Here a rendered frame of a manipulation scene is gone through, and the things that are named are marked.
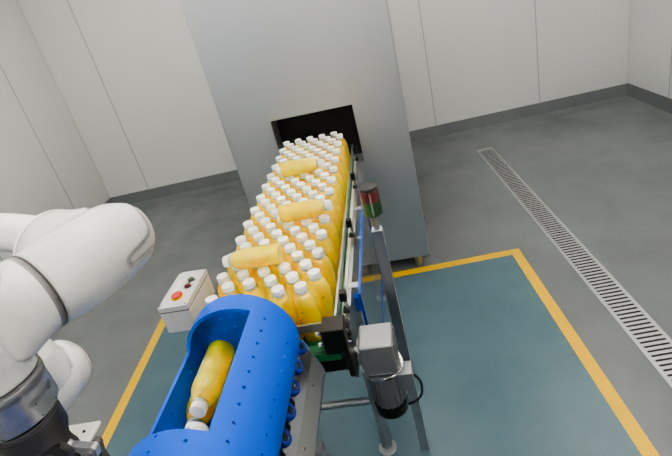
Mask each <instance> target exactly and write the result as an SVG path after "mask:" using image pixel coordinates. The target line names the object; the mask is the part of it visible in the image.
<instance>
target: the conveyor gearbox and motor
mask: <svg viewBox="0 0 672 456"><path fill-rule="evenodd" d="M358 334H359V336H358V337H357V339H356V345H355V346H354V349H355V356H356V358H358V361H359V364H360V365H361V370H362V373H363V375H364V376H365V377H366V378H367V379H368V381H369V385H370V389H371V393H372V396H373V400H374V403H375V406H376V409H377V412H378V414H379V415H380V416H382V417H383V418H386V419H396V418H399V417H401V416H402V415H404V414H405V413H406V411H407V409H408V405H411V404H413V403H415V402H417V401H418V400H419V399H420V398H421V397H422V395H423V383H422V381H421V379H420V378H419V377H418V376H417V375H416V374H414V373H413V368H412V364H411V361H403V358H402V356H401V355H400V354H399V353H398V347H397V343H396V338H395V334H394V329H393V325H391V323H390V322H387V323H379V324H372V325H365V326H360V327H359V332H358ZM414 377H415V378H417V379H418V381H419V382H420V385H421V392H420V395H419V397H418V398H416V399H415V400H413V401H411V402H408V399H407V392H406V391H410V390H415V389H416V388H415V379H414Z"/></svg>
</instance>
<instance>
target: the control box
mask: <svg viewBox="0 0 672 456"><path fill-rule="evenodd" d="M191 276H192V277H194V280H193V281H191V282H188V278H189V277H191ZM182 279H183V281H182ZM180 283H181V284H180ZM186 283H190V284H191V286H190V287H188V288H184V285H185V284H186ZM176 287H177V288H176ZM174 290H175V291H174ZM176 291H181V292H182V295H181V296H180V297H179V298H177V299H172V298H171V295H172V294H173V293H174V292H176ZM214 293H215V289H214V287H213V284H212V282H211V280H210V277H209V275H208V272H207V270H206V269H201V270H195V271H189V272H182V273H180V274H179V275H178V277H177V278H176V280H175V282H174V283H173V285H172V287H171V288H170V290H169V291H168V293H167V295H166V296H165V298H164V299H163V301H162V303H161V304H160V306H159V307H158V311H159V313H160V315H161V317H162V319H163V321H164V323H165V326H166V328H167V330H168V332H169V333H173V332H180V331H187V330H191V328H192V326H193V324H194V322H195V320H196V318H197V316H198V314H199V313H200V311H201V310H202V309H203V308H204V307H205V306H206V302H205V299H206V298H207V297H208V296H210V295H214Z"/></svg>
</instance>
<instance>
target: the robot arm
mask: <svg viewBox="0 0 672 456"><path fill-rule="evenodd" d="M154 243H155V232H154V230H153V227H152V225H151V223H150V221H149V219H148V218H147V217H146V215H145V214H144V213H143V212H142V211H141V210H139V209H138V208H136V207H133V206H131V205H129V204H127V203H109V204H102V205H99V206H96V207H94V208H91V209H89V208H86V207H84V208H80V209H72V210H65V209H53V210H48V211H45V212H43V213H41V214H39V215H37V216H35V215H28V214H17V213H0V252H12V253H13V256H12V257H10V258H8V259H6V260H4V261H2V262H0V456H110V454H109V453H108V451H107V450H106V449H105V445H104V441H103V438H102V437H100V436H94V437H93V439H92V441H80V439H79V438H78V437H77V436H76V435H75V434H73V433H72V432H71V431H70V430H69V418H68V414H67V412H66V411H67V410H68V409H69V408H70V407H71V406H72V405H73V404H74V402H75V401H76V400H77V399H78V398H79V397H80V395H81V394H82V392H83V391H84V389H85V388H86V386H87V384H88V382H89V380H90V378H91V375H92V363H91V360H90V358H89V356H88V355H87V354H86V352H85V351H84V350H83V349H82V348H81V347H80V346H79V345H77V344H75V343H72V342H70V341H66V340H56V341H52V340H51V339H50V338H51V337H52V336H53V335H54V334H55V333H56V332H57V331H58V330H59V329H61V328H62V327H63V326H65V325H66V324H68V323H69V322H71V321H72V320H74V319H75V318H77V317H79V316H81V315H83V314H85V313H87V312H89V311H90V310H92V309H93V308H95V307H96V306H98V305H99V304H101V303H102V302H104V301H105V300H106V299H108V298H109V297H110V296H112V295H113V294H114V293H116V292H117V291H118V290H119V289H121V288H122V287H123V286H124V285H125V284H127V283H128V282H129V281H130V280H131V279H132V278H133V277H134V276H135V275H136V274H137V273H138V272H139V271H140V270H141V269H142V268H143V267H144V265H145V264H146V263H147V261H148V260H149V258H150V257H151V255H152V253H153V250H154Z"/></svg>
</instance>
